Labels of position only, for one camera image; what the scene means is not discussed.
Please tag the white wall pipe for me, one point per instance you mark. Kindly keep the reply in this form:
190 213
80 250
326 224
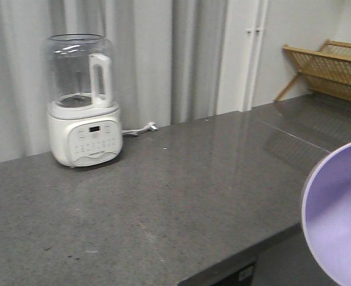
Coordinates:
255 31

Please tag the black built-in appliance right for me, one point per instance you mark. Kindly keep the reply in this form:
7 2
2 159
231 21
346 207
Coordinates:
217 276

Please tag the white soy milk blender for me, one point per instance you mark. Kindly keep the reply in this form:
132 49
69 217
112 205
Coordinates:
83 115

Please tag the purple plastic bowl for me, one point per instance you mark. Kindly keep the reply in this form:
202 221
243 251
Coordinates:
326 214

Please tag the grey pleated curtain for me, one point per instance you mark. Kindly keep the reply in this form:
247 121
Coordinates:
171 61

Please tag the wooden dish rack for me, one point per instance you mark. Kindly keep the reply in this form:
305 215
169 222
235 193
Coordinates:
326 70

